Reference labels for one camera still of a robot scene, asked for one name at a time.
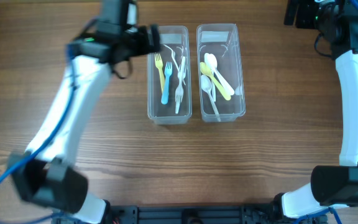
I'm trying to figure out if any yellow plastic fork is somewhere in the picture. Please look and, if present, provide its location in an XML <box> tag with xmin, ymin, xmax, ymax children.
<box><xmin>154</xmin><ymin>53</ymin><xmax>165</xmax><ymax>92</ymax></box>

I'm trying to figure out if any bent white plastic fork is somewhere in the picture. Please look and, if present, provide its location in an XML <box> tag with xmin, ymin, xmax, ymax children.
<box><xmin>163</xmin><ymin>44</ymin><xmax>186</xmax><ymax>85</ymax></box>

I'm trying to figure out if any light blue plastic fork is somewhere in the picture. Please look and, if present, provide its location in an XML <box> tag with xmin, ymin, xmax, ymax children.
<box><xmin>161</xmin><ymin>62</ymin><xmax>173</xmax><ymax>105</ymax></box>

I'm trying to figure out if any white fork top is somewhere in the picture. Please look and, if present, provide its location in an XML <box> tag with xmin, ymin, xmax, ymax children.
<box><xmin>175</xmin><ymin>77</ymin><xmax>184</xmax><ymax>114</ymax></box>

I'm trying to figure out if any yellow plastic spoon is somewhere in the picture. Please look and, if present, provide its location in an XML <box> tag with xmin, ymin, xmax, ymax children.
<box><xmin>200</xmin><ymin>62</ymin><xmax>231</xmax><ymax>101</ymax></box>

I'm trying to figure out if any white thick-handled spoon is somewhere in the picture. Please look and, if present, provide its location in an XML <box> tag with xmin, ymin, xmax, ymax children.
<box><xmin>207</xmin><ymin>54</ymin><xmax>234</xmax><ymax>95</ymax></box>

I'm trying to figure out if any white thin spoon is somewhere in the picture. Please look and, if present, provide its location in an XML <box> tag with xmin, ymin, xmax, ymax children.
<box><xmin>201</xmin><ymin>75</ymin><xmax>221</xmax><ymax>122</ymax></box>

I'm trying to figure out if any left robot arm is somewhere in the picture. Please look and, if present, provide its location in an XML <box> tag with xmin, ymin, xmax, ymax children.
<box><xmin>7</xmin><ymin>24</ymin><xmax>160</xmax><ymax>223</ymax></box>

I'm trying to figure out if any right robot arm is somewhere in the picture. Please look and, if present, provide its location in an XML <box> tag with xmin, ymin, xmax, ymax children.
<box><xmin>269</xmin><ymin>0</ymin><xmax>358</xmax><ymax>223</ymax></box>

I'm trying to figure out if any left clear plastic container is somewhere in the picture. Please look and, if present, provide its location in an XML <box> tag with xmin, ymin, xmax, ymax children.
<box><xmin>147</xmin><ymin>26</ymin><xmax>192</xmax><ymax>124</ymax></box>

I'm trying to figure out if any clear plastic container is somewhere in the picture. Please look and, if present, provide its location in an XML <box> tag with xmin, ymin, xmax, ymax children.
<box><xmin>147</xmin><ymin>26</ymin><xmax>192</xmax><ymax>124</ymax></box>
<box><xmin>196</xmin><ymin>24</ymin><xmax>246</xmax><ymax>123</ymax></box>

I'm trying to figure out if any right clear plastic container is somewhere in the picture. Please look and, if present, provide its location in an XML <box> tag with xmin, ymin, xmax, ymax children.
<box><xmin>196</xmin><ymin>24</ymin><xmax>246</xmax><ymax>123</ymax></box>

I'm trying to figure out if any left blue cable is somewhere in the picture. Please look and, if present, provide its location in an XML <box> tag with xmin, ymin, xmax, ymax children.
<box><xmin>0</xmin><ymin>46</ymin><xmax>80</xmax><ymax>224</ymax></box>

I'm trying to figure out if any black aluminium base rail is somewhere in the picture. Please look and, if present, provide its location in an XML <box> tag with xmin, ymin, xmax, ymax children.
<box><xmin>51</xmin><ymin>203</ymin><xmax>328</xmax><ymax>224</ymax></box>

